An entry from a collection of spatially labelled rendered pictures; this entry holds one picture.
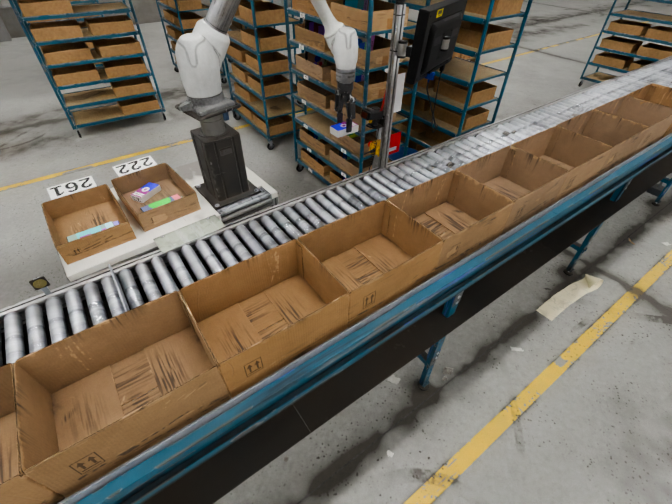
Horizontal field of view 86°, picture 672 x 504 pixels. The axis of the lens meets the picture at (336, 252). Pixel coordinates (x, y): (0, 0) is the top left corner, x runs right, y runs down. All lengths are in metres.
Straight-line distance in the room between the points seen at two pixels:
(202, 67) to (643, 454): 2.62
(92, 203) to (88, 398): 1.19
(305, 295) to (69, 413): 0.70
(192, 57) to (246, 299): 1.00
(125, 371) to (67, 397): 0.14
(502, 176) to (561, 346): 1.10
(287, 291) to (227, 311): 0.20
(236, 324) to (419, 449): 1.14
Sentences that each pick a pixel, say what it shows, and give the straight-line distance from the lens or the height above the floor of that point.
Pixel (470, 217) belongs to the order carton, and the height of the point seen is 0.89.
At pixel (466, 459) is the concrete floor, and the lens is 2.01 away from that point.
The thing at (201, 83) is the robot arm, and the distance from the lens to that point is 1.74.
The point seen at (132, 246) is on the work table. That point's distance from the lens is 1.83.
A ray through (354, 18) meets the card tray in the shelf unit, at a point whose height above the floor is 1.39.
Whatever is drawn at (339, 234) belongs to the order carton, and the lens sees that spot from 1.31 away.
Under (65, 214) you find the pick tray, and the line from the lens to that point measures 2.19.
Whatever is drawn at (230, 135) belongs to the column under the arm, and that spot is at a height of 1.08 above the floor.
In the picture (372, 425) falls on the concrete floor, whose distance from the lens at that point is 1.97.
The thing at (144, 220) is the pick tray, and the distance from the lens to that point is 1.86.
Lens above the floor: 1.83
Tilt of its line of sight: 43 degrees down
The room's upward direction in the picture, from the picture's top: 1 degrees clockwise
